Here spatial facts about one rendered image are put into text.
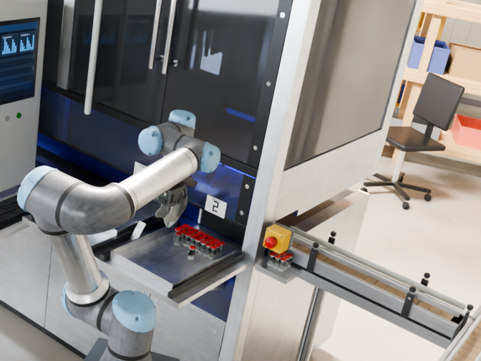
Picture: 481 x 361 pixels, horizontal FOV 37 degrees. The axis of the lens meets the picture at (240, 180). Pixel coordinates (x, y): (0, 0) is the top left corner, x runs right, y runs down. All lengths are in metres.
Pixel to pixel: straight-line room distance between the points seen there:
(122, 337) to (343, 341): 2.09
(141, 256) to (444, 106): 3.78
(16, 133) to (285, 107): 1.12
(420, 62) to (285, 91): 4.27
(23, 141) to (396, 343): 2.20
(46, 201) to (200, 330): 1.24
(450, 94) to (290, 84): 3.59
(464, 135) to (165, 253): 4.67
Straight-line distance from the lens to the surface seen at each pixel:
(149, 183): 1.69
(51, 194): 1.63
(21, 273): 3.38
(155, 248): 2.45
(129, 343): 1.91
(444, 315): 2.40
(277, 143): 2.30
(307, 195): 2.65
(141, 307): 1.90
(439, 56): 6.50
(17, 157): 2.92
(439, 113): 5.80
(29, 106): 2.88
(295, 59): 2.23
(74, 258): 1.80
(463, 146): 6.77
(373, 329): 4.00
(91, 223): 1.60
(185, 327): 2.78
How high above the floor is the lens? 2.06
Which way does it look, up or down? 22 degrees down
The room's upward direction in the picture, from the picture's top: 11 degrees clockwise
